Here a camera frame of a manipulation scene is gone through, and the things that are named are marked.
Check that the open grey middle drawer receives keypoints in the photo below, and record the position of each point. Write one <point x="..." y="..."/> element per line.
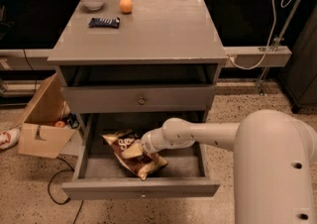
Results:
<point x="99" y="175"/>

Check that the dark can in box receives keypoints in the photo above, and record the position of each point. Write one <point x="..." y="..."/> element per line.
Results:
<point x="72" y="121"/>

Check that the cardboard box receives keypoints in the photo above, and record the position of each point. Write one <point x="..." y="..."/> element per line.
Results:
<point x="39" y="137"/>

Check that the white and red shoe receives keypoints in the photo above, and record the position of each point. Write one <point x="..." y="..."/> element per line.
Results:
<point x="9" y="138"/>

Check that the orange fruit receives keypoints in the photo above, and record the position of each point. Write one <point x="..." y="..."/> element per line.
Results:
<point x="126" y="6"/>

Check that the dark blue snack bar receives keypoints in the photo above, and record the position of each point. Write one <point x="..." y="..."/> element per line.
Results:
<point x="104" y="23"/>

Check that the red apple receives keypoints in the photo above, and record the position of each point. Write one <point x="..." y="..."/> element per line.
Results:
<point x="60" y="124"/>

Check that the closed grey top drawer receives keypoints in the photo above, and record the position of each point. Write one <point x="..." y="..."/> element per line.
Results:
<point x="101" y="99"/>

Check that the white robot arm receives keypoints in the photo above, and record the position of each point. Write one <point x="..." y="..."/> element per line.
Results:
<point x="272" y="156"/>

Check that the brown chip bag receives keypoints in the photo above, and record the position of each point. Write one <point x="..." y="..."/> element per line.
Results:
<point x="140" y="166"/>

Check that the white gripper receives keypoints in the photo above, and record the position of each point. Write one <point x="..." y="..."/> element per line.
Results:
<point x="149" y="143"/>

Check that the grey wooden drawer cabinet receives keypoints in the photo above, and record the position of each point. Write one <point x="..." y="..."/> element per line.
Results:
<point x="160" y="43"/>

